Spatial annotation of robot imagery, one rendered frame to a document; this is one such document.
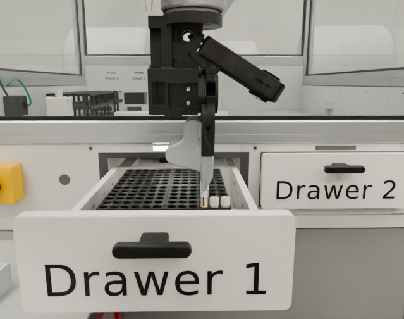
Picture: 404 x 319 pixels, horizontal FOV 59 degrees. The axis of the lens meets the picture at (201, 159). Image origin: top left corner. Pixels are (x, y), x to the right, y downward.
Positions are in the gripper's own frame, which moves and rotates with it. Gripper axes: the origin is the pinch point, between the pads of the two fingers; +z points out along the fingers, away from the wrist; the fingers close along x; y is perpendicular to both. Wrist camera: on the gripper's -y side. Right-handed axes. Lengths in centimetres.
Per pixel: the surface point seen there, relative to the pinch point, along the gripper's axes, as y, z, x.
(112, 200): 13.2, 3.9, -2.2
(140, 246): 6.8, 2.6, 14.3
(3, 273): 29.6, 15.0, -2.4
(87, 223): 12.7, 1.8, 10.8
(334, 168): -23.4, 3.0, -17.7
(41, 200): 32.3, 10.8, -22.8
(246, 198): -5.7, 4.4, -4.9
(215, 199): -0.9, 2.7, 0.6
